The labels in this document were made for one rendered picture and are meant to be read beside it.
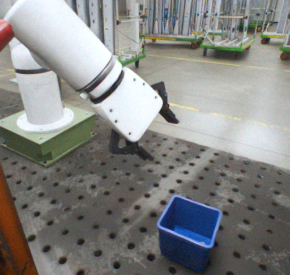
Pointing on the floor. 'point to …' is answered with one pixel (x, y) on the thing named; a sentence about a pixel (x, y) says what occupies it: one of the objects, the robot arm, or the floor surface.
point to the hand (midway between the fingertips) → (159, 137)
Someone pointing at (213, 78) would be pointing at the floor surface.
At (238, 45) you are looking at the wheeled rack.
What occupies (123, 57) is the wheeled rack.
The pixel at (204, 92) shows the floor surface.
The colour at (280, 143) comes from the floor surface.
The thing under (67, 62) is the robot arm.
